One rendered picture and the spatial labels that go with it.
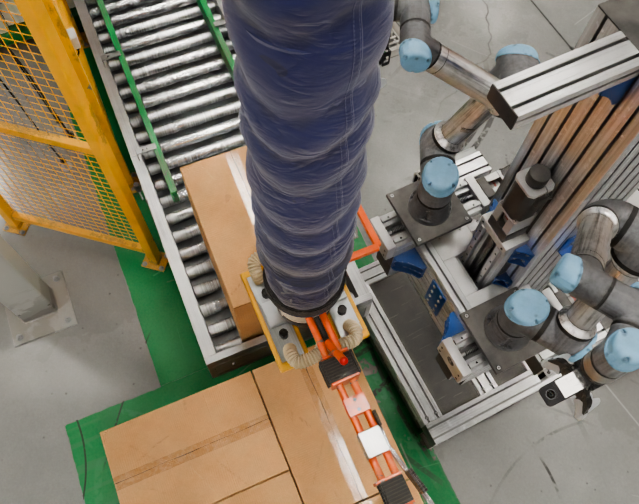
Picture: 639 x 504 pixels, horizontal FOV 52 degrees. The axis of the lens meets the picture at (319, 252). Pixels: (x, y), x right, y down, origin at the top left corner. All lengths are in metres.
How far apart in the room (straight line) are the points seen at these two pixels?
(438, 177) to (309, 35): 1.33
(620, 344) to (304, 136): 0.72
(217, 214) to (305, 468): 0.98
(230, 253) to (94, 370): 1.20
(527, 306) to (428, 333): 1.09
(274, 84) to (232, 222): 1.48
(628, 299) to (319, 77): 0.81
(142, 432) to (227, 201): 0.91
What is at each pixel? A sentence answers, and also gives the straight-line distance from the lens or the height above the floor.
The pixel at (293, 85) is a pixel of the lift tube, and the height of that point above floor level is 2.33.
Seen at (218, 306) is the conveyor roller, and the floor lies 0.55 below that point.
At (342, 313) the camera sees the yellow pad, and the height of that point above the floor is 1.19.
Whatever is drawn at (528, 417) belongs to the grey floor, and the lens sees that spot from 3.27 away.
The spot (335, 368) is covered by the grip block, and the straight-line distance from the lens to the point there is 1.82.
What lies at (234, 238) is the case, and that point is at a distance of 2.34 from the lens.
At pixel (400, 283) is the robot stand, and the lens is 3.09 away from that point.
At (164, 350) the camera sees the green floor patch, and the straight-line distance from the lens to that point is 3.23.
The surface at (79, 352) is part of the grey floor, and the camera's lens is 3.33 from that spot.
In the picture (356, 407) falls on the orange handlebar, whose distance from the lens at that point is 1.80.
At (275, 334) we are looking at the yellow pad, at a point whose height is 1.17.
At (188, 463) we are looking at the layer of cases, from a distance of 2.55.
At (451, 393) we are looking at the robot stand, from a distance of 2.98.
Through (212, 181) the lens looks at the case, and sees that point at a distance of 2.46.
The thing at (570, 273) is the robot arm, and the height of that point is 1.85.
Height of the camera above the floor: 3.05
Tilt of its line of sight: 65 degrees down
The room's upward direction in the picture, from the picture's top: 4 degrees clockwise
